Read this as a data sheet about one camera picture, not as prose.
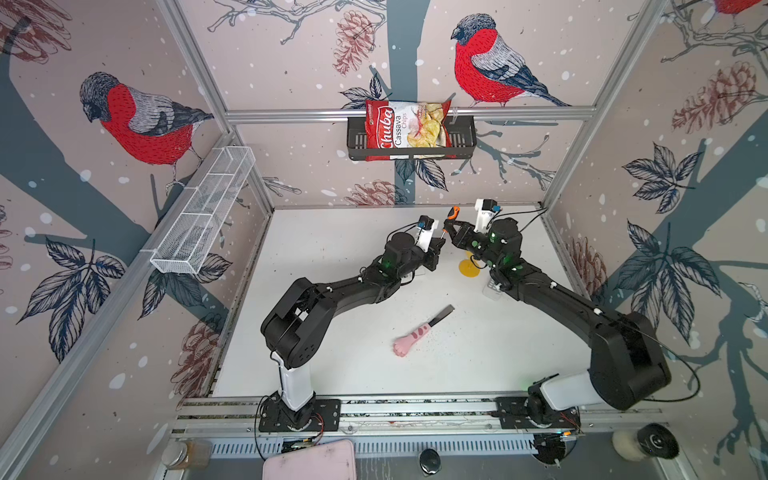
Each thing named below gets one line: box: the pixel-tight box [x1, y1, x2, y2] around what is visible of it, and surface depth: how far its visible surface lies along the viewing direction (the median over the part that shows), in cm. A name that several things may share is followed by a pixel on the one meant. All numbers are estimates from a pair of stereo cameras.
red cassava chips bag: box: [365, 100, 457, 161], surface depth 89 cm
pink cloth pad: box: [262, 440, 357, 480], surface depth 67 cm
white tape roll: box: [612, 430, 648, 461], surface depth 67 cm
